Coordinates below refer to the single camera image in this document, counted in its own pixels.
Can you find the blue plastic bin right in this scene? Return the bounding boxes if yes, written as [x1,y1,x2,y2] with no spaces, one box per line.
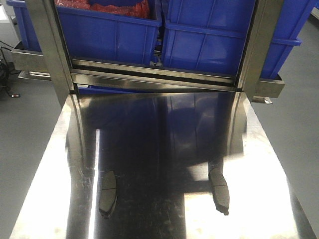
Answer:
[161,0,313,79]

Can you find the red bubble wrap bag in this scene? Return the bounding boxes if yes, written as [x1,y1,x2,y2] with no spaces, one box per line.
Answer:
[54,0,151,18]

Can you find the blue plastic bin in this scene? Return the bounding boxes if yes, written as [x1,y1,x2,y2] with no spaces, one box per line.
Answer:
[6,0,162,66]
[161,0,313,79]

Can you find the grey brake pad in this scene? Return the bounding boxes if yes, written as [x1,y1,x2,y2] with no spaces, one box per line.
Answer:
[208,168,230,216]
[99,171,117,219]

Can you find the stainless steel rack frame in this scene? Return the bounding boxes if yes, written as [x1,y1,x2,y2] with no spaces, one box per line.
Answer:
[13,0,283,105]

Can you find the blue plastic bin left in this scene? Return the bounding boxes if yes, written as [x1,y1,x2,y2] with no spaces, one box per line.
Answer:
[6,0,162,66]

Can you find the black floor cables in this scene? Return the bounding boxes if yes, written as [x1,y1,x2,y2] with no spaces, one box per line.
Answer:
[0,39,21,99]

